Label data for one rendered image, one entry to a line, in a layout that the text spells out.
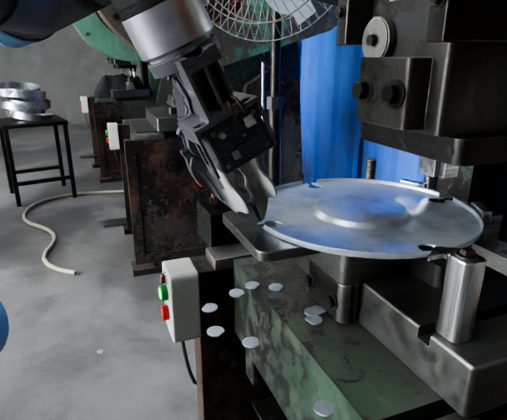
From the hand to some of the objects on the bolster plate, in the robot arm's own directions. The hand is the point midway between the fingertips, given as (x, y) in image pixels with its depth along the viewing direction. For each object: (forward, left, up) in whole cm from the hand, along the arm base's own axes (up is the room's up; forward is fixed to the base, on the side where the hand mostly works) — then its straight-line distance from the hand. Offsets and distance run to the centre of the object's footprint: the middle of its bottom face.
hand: (253, 210), depth 54 cm
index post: (+18, -16, -10) cm, 25 cm away
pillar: (+35, -4, -7) cm, 36 cm away
